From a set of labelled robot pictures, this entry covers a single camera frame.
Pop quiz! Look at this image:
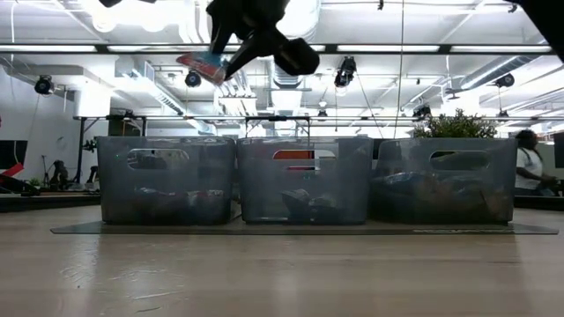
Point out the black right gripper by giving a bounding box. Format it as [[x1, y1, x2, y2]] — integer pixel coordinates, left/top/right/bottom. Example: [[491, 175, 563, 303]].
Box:
[[206, 0, 321, 82]]

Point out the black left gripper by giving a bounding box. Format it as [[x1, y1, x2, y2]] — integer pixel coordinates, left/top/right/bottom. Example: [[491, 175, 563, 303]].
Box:
[[99, 0, 159, 8]]

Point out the blue green granola bar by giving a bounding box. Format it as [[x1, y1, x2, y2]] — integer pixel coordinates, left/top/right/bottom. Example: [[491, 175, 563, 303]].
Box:
[[308, 195, 341, 222], [280, 188, 315, 217]]

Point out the grey translucent plastic bin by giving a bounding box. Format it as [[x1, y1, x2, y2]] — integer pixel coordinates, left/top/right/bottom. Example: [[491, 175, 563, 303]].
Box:
[[95, 135, 236, 225], [369, 137, 518, 224], [235, 136, 375, 225]]

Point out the dark grey silicone mat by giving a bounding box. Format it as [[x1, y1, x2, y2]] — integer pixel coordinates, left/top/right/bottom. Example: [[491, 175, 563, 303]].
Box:
[[49, 218, 560, 236]]

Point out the red tube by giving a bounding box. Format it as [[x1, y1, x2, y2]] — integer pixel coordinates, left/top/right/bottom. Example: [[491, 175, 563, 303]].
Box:
[[0, 162, 26, 179]]

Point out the black aluminium crossbar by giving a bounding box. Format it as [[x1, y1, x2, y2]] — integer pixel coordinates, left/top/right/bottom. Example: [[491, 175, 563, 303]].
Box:
[[0, 193, 564, 214]]

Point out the black angled tube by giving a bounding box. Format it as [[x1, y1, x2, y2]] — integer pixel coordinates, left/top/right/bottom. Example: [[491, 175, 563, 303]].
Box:
[[0, 175, 41, 197]]

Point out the small green potted plant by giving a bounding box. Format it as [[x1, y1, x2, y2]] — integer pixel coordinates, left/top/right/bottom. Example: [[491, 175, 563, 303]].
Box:
[[412, 108, 498, 140]]

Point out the person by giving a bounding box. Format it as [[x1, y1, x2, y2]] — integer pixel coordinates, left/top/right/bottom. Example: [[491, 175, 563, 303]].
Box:
[[513, 129, 559, 197]]

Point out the silver ventilation duct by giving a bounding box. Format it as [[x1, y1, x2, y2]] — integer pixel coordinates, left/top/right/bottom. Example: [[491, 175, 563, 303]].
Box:
[[259, 0, 323, 92]]

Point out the overhead frame beam with lights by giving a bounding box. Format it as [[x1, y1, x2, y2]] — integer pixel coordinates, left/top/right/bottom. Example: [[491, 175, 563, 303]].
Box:
[[0, 42, 564, 56]]

